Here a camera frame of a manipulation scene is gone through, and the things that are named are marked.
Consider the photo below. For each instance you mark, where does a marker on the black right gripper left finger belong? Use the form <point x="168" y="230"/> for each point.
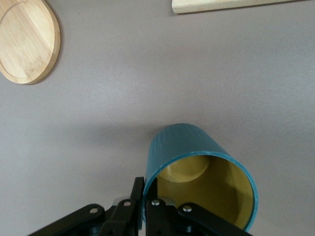
<point x="118" y="216"/>

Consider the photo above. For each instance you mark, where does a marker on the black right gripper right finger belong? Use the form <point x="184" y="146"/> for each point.
<point x="167" y="221"/>

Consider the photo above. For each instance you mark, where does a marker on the teal cup yellow inside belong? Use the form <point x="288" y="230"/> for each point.
<point x="187" y="142"/>

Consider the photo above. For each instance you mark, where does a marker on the wooden mug rack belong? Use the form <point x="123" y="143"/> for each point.
<point x="27" y="41"/>

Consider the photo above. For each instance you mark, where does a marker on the wooden cutting board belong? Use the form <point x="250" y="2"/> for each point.
<point x="221" y="5"/>

